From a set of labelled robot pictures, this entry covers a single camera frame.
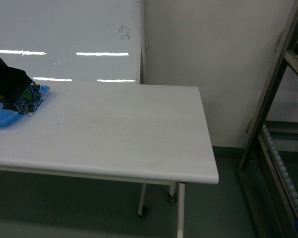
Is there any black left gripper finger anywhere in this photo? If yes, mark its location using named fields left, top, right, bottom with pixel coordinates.
left=0, top=62, right=35, bottom=104

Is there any red mushroom push button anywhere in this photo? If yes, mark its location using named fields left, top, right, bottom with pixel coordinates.
left=0, top=84, right=50, bottom=117

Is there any blue plastic tray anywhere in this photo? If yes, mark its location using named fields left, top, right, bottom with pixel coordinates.
left=0, top=85, right=51, bottom=128

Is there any white table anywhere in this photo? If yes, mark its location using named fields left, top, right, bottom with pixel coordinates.
left=0, top=81, right=219, bottom=238

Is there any metal roller rack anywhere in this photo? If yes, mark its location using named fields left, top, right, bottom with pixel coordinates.
left=237, top=0, right=298, bottom=238

